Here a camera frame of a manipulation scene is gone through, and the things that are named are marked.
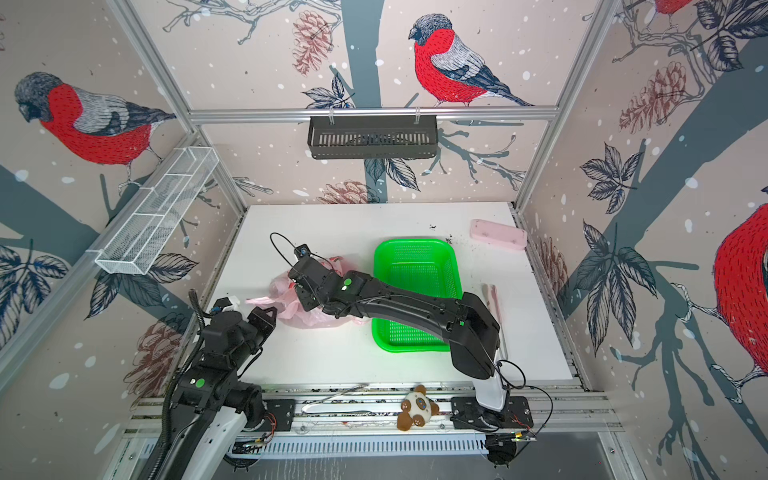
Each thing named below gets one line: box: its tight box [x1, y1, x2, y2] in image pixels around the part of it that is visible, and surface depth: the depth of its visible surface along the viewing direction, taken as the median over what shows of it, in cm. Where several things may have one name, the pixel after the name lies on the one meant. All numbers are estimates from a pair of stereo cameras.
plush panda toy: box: [397, 384, 439, 431], surface depth 74 cm
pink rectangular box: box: [469, 219, 528, 251], surface depth 111 cm
